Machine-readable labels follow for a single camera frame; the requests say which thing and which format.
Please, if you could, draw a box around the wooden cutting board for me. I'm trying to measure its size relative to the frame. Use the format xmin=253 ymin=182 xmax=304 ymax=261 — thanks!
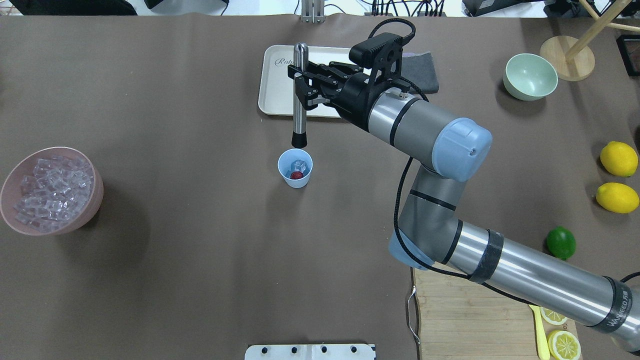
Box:
xmin=408 ymin=267 xmax=583 ymax=360

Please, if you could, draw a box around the pink bowl of ice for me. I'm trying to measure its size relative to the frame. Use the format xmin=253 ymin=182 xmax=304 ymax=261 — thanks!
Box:
xmin=1 ymin=146 xmax=105 ymax=237

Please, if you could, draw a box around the wooden cup tree stand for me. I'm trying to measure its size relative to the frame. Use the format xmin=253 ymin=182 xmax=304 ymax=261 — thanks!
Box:
xmin=540 ymin=0 xmax=640 ymax=82

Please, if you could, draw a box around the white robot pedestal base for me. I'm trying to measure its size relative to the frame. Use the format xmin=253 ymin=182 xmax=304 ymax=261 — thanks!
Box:
xmin=244 ymin=343 xmax=378 ymax=360

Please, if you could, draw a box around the grey folded cloth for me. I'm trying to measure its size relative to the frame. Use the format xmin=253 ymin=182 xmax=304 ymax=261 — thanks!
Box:
xmin=400 ymin=51 xmax=440 ymax=94

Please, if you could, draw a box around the green lime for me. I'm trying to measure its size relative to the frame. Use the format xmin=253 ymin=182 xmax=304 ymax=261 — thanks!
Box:
xmin=545 ymin=226 xmax=577 ymax=261

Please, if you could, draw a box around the yellow lemon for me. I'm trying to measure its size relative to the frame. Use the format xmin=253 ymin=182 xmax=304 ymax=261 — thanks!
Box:
xmin=599 ymin=141 xmax=639 ymax=178
xmin=595 ymin=182 xmax=640 ymax=214

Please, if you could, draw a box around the lemon slice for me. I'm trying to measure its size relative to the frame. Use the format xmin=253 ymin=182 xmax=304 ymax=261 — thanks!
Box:
xmin=539 ymin=306 xmax=569 ymax=326
xmin=547 ymin=330 xmax=582 ymax=360

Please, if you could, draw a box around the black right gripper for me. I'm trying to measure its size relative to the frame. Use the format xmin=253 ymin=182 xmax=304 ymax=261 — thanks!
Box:
xmin=287 ymin=61 xmax=396 ymax=132

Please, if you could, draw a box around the aluminium frame post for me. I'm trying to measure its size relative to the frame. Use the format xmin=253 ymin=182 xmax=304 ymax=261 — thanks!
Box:
xmin=299 ymin=0 xmax=326 ymax=24

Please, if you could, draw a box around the steel muddler black tip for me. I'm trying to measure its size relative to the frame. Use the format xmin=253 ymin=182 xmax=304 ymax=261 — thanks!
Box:
xmin=291 ymin=42 xmax=309 ymax=150

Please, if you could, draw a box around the lemon slice lower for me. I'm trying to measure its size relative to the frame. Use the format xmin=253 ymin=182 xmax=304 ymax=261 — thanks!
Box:
xmin=547 ymin=330 xmax=582 ymax=360

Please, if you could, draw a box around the light blue plastic cup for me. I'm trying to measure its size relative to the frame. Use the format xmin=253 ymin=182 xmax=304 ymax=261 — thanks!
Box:
xmin=278 ymin=148 xmax=314 ymax=189

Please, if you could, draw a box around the yellow plastic knife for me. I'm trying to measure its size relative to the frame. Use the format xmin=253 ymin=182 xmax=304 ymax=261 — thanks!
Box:
xmin=528 ymin=304 xmax=551 ymax=360

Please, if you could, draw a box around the beige rabbit tray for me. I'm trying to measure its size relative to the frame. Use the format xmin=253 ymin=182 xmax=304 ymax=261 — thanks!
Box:
xmin=257 ymin=44 xmax=354 ymax=119

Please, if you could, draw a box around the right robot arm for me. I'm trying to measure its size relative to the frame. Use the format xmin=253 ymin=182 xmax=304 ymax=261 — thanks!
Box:
xmin=287 ymin=62 xmax=639 ymax=356

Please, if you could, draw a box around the yellow lemon near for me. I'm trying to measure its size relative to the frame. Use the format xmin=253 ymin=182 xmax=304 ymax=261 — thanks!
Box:
xmin=595 ymin=182 xmax=640 ymax=214

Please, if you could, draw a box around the mint green bowl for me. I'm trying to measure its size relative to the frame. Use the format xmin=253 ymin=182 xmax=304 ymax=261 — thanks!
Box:
xmin=502 ymin=53 xmax=559 ymax=101

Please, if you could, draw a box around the yellow lemon far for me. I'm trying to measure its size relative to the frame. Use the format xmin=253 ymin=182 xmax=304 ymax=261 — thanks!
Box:
xmin=599 ymin=141 xmax=639 ymax=178

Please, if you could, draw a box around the black glass holder tray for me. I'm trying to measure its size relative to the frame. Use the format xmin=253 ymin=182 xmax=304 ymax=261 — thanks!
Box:
xmin=616 ymin=34 xmax=640 ymax=77

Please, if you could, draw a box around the lemon slice upper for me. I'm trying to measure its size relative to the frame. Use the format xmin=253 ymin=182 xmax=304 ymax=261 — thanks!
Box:
xmin=539 ymin=306 xmax=569 ymax=326

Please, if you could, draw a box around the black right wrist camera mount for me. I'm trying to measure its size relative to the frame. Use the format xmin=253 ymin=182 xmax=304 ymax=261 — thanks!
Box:
xmin=349 ymin=18 xmax=416 ymax=96

